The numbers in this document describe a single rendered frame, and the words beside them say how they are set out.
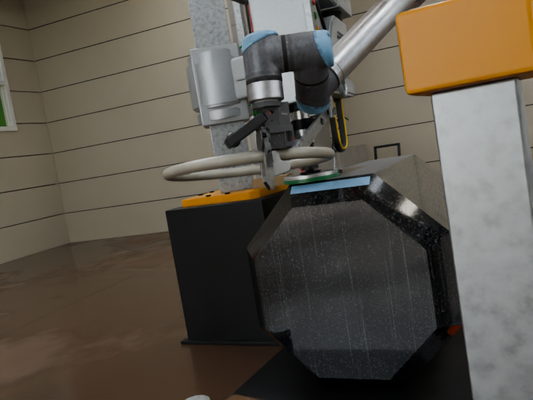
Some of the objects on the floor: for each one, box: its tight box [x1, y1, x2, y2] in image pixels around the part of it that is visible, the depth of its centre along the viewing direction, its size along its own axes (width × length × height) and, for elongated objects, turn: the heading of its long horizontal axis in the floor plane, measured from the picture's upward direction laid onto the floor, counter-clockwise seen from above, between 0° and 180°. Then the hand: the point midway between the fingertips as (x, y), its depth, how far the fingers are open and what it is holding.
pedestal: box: [165, 189, 286, 346], centre depth 322 cm, size 66×66×74 cm
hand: (267, 185), depth 139 cm, fingers closed on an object, 4 cm apart
